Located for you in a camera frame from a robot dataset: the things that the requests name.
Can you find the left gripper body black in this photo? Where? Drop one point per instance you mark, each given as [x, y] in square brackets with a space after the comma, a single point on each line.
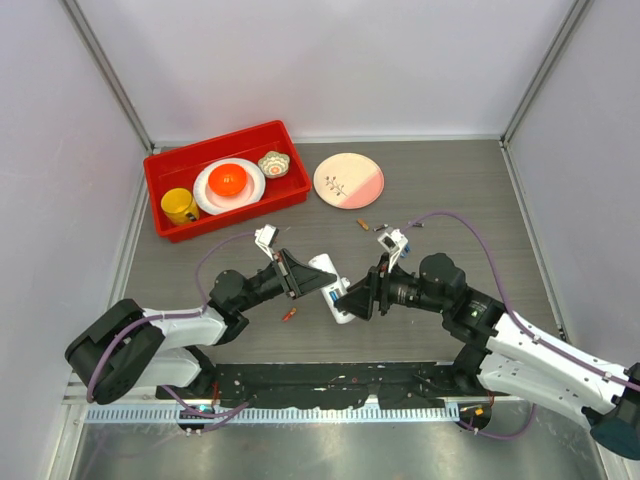
[275, 280]

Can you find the small patterned flower bowl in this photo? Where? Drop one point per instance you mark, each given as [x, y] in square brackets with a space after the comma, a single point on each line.
[274, 164]

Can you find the orange bowl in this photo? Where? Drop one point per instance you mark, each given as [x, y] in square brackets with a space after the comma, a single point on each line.
[227, 180]

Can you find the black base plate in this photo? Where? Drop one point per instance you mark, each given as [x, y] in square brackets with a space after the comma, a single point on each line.
[331, 386]

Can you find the orange battery near plate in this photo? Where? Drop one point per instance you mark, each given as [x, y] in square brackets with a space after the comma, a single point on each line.
[363, 224]

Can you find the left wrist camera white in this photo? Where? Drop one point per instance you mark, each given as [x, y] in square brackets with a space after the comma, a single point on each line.
[264, 238]

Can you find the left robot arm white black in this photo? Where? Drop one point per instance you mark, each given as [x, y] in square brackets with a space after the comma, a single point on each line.
[130, 347]

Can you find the red plastic bin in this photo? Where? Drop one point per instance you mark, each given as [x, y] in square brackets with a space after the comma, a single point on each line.
[178, 168]

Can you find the pink beige plate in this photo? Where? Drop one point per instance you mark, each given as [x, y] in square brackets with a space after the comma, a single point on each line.
[348, 181]

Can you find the red battery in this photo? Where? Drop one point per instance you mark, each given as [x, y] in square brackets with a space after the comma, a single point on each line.
[289, 315]

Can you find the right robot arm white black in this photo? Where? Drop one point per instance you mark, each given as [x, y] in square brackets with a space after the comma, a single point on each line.
[504, 353]

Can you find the slotted cable duct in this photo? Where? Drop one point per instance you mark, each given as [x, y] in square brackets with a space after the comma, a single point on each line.
[173, 413]

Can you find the white paper plate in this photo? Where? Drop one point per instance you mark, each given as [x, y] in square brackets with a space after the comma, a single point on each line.
[214, 204]

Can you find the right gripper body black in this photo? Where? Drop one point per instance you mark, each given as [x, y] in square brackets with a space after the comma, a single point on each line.
[387, 285]

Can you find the yellow mug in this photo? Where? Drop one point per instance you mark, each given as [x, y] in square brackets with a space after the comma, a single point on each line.
[179, 206]

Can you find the white remote control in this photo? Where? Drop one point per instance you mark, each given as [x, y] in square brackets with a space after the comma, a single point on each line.
[323, 262]

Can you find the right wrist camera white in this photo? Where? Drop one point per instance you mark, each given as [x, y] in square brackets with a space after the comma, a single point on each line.
[394, 242]

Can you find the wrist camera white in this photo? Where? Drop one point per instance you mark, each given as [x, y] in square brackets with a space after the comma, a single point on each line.
[394, 242]
[264, 238]

